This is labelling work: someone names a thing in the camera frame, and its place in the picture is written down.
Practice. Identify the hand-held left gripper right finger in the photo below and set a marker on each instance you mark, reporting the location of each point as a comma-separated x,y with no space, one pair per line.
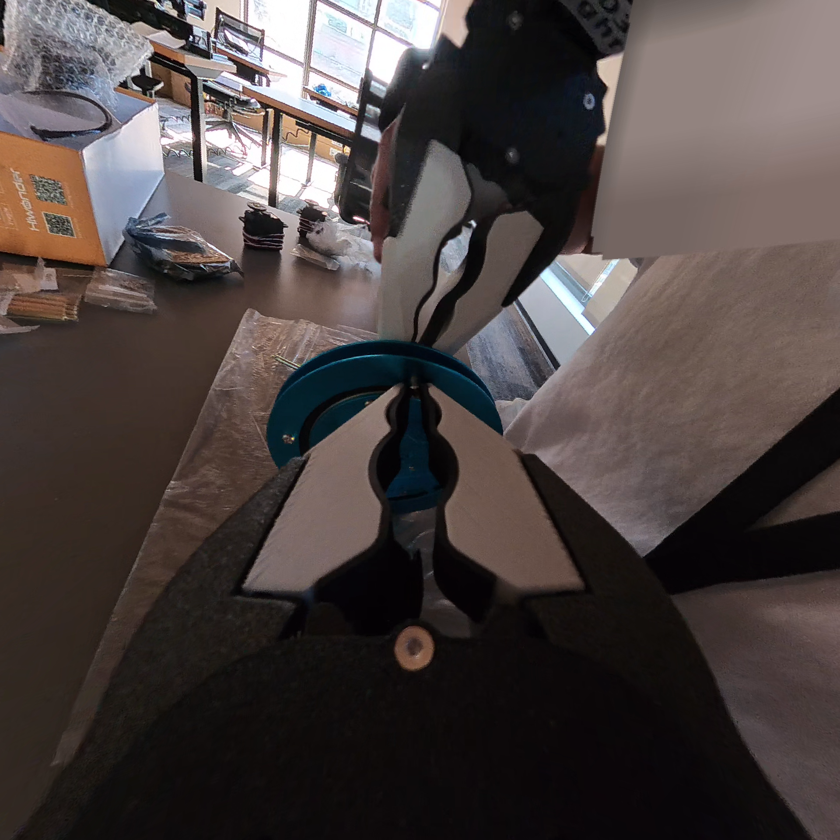
512,525

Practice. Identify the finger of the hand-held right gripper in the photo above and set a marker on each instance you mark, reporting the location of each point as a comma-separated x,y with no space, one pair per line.
505,262
420,216

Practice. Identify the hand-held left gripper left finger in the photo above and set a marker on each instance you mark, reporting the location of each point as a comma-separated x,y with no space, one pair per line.
328,525

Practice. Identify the blue round metal turntable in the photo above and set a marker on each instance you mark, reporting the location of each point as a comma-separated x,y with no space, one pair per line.
308,407

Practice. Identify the person's right forearm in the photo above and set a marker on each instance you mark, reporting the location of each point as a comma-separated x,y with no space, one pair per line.
587,197

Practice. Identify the brown office desk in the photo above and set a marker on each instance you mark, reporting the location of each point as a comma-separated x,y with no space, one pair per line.
197,62
308,115

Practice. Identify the person's right hand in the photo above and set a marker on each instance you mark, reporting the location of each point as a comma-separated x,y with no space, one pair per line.
382,197

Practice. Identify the black office chair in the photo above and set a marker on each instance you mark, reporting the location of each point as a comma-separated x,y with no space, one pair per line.
236,79
358,151

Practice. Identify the servo motor in clear bag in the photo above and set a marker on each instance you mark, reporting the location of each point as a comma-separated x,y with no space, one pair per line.
321,236

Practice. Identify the large clear plastic bag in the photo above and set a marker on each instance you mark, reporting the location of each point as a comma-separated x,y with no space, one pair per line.
216,426

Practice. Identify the black servo motor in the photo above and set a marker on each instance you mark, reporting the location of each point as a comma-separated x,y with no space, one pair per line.
262,226

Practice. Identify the large glass window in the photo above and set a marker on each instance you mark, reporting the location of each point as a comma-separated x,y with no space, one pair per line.
367,39

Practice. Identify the black antistatic bag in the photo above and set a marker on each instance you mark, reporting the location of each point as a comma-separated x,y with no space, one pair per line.
177,253

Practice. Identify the pile of small screw bags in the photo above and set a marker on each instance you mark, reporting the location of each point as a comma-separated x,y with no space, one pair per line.
65,295

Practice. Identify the orange and white cardboard box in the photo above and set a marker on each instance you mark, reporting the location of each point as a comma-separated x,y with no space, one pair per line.
65,190

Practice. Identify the black curved band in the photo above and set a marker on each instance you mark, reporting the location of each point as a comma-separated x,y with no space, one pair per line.
72,124

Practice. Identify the bubble wrap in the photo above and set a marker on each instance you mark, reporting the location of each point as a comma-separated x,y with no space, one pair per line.
72,46

